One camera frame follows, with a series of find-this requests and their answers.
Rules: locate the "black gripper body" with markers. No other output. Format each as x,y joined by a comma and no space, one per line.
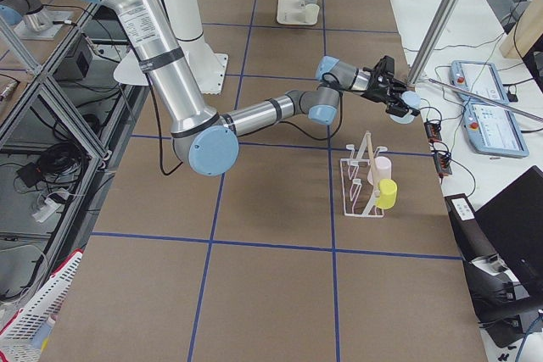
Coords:
377,91

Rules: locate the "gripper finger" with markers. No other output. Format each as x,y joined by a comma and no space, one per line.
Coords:
398,87
401,112

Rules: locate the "blue cup front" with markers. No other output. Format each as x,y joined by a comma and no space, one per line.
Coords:
412,101

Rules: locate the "pink plastic cup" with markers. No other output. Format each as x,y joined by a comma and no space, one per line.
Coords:
382,167

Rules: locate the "yellow plastic cup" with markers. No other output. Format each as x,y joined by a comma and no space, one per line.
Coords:
387,194

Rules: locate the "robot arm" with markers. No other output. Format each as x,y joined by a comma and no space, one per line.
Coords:
208,141

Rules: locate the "wooden rack dowel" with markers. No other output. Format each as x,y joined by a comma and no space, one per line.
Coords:
371,158

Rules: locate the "cream plastic cup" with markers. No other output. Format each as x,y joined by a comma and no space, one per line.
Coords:
311,13

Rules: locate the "black usb hub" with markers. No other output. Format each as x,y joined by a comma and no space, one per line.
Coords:
442,163
432,131

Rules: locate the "teach pendant far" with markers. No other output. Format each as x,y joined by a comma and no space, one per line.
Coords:
479,78

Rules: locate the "teach pendant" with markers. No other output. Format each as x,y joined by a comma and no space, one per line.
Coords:
479,78
494,131

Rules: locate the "teach pendant near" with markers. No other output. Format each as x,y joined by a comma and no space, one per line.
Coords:
494,131

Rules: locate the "cream serving tray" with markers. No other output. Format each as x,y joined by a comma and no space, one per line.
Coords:
291,12

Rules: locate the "white plastic basket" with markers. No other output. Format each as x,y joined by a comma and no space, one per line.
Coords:
26,335

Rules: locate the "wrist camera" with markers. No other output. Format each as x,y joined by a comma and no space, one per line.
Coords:
385,67

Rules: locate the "aluminium frame post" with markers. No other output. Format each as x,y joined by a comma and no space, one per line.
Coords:
437,26

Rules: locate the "white wire cup rack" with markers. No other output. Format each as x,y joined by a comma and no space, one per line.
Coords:
356,182

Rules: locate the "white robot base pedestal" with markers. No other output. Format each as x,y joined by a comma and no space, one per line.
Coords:
168,52

